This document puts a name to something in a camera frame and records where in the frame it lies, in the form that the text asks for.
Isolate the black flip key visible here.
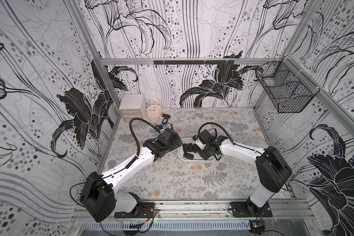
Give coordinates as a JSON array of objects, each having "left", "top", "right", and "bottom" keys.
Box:
[{"left": 188, "top": 143, "right": 194, "bottom": 152}]

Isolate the white rectangular storage box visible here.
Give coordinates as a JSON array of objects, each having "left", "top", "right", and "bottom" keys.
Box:
[{"left": 177, "top": 137, "right": 217, "bottom": 163}]

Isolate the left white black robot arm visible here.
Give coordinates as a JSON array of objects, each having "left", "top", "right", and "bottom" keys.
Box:
[{"left": 79, "top": 119, "right": 183, "bottom": 222}]

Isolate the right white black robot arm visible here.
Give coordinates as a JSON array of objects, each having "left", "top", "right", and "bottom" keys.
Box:
[{"left": 192, "top": 122, "right": 292, "bottom": 211}]

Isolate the black key silver trim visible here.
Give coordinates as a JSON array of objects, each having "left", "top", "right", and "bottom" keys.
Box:
[{"left": 161, "top": 118, "right": 168, "bottom": 125}]

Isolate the peach round alarm clock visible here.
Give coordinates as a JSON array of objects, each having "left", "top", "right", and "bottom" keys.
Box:
[{"left": 146, "top": 104, "right": 163, "bottom": 119}]

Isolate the white mini drawer cabinet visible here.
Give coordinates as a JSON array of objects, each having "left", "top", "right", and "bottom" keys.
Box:
[{"left": 119, "top": 94, "right": 147, "bottom": 123}]

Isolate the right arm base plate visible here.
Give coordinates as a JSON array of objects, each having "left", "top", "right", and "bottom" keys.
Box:
[{"left": 228, "top": 201, "right": 273, "bottom": 218}]

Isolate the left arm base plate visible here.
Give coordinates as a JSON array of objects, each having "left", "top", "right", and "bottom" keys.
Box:
[{"left": 114, "top": 202, "right": 155, "bottom": 219}]

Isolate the white slotted cable duct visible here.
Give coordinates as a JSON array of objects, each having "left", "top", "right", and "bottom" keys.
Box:
[{"left": 81, "top": 220, "right": 251, "bottom": 231}]

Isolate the black wire wall basket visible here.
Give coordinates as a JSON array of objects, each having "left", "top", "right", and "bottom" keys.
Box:
[{"left": 254, "top": 60, "right": 320, "bottom": 114}]

